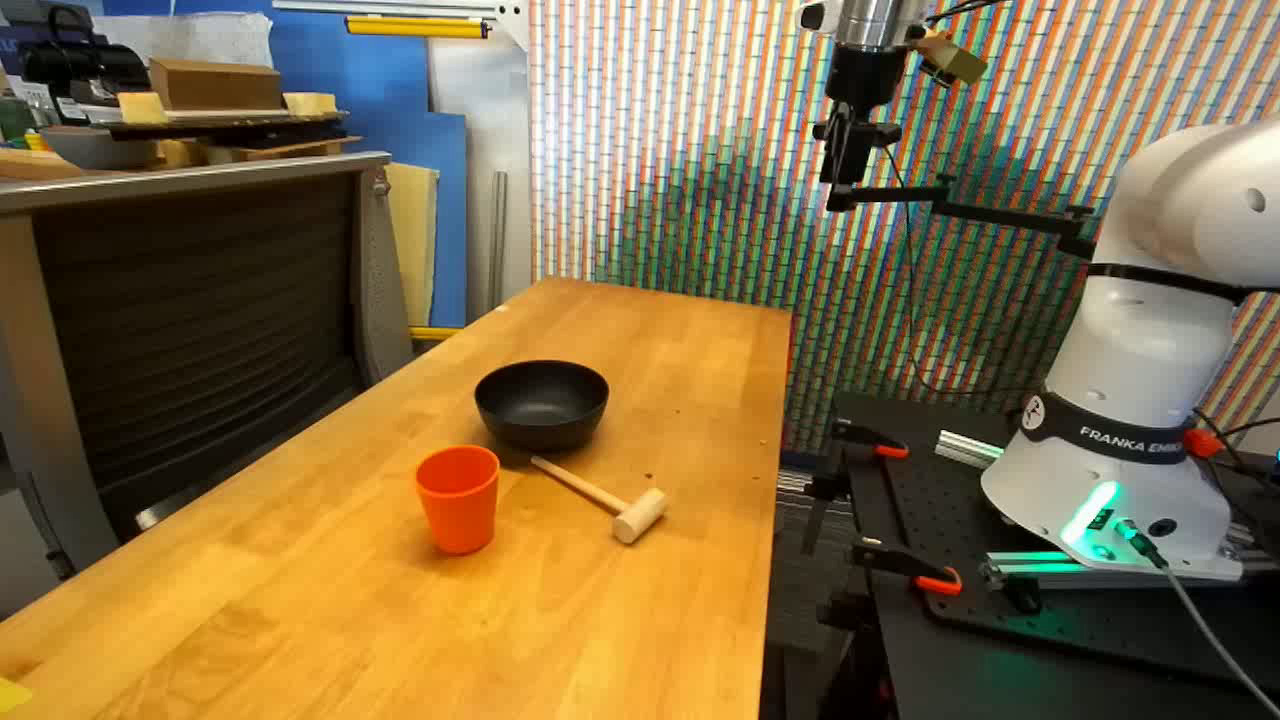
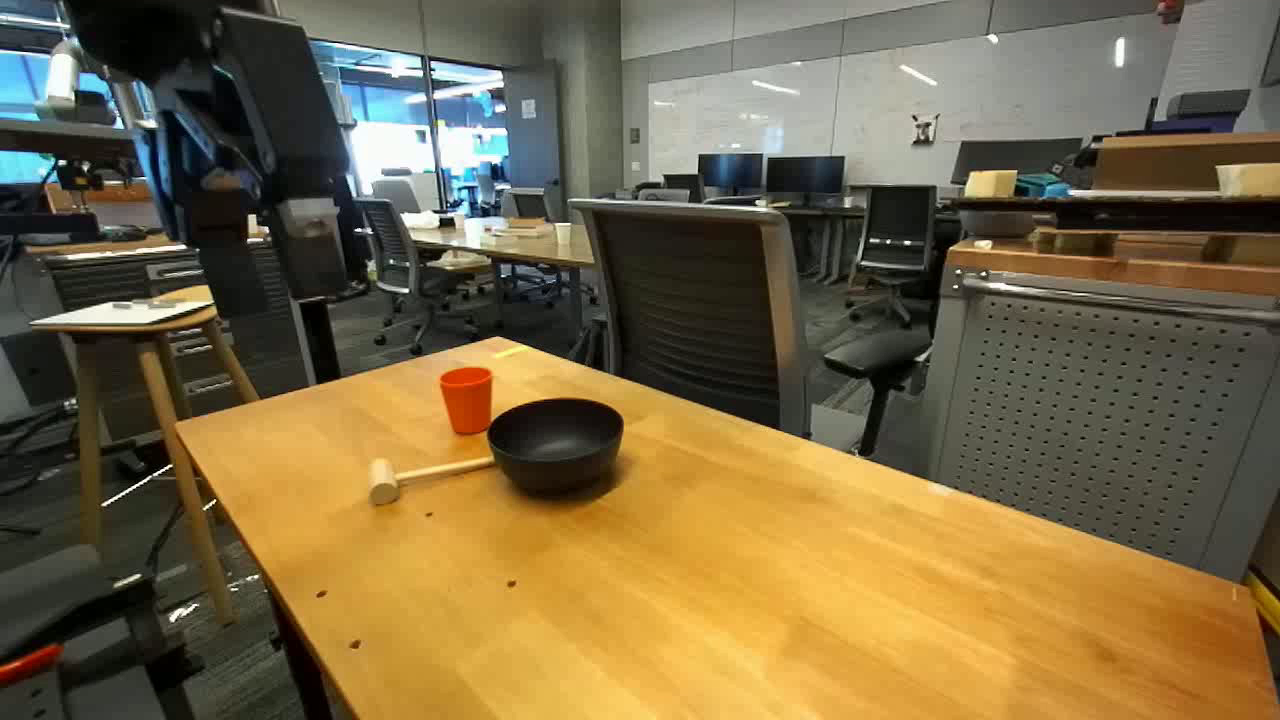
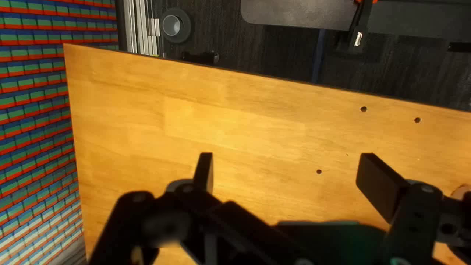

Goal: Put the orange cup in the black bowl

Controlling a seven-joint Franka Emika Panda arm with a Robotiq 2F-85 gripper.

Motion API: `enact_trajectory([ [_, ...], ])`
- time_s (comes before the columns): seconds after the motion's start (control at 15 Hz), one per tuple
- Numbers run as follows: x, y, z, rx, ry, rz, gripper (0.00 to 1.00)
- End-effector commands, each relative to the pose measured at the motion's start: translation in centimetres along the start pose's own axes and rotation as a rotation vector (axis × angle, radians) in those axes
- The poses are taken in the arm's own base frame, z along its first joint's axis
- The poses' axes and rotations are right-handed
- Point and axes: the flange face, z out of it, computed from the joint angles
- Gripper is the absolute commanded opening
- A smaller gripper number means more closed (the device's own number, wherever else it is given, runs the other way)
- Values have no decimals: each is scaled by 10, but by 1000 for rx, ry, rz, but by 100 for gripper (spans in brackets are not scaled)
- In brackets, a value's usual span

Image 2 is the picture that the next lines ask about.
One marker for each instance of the orange plastic cup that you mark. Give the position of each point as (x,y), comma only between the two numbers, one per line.
(467,402)

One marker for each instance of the black bowl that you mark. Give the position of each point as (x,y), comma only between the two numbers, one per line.
(558,448)

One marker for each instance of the dark grey cabinet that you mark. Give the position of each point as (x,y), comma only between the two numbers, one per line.
(695,306)

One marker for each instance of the long light wooden desk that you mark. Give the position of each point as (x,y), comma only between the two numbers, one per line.
(515,241)

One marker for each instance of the black computer monitor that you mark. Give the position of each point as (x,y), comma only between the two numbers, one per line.
(729,174)
(804,174)

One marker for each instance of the grey swivel office chair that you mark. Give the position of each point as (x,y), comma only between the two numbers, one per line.
(389,252)

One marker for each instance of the small wooden mallet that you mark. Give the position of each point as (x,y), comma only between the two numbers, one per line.
(387,482)

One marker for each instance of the black mesh office chair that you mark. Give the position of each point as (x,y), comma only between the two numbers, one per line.
(899,230)

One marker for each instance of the pale foam block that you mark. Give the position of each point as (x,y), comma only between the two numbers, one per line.
(991,186)
(1249,179)

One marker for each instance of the black screen on stand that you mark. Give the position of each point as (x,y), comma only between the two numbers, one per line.
(285,105)

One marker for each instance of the wooden workbench plank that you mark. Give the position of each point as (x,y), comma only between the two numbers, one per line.
(1107,264)

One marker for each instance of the light wooden stool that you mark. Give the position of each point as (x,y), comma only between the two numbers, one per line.
(123,319)

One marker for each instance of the grey filing cabinet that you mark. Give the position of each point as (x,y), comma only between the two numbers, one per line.
(115,275)

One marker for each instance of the brown wooden box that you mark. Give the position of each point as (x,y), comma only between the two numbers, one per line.
(1175,160)

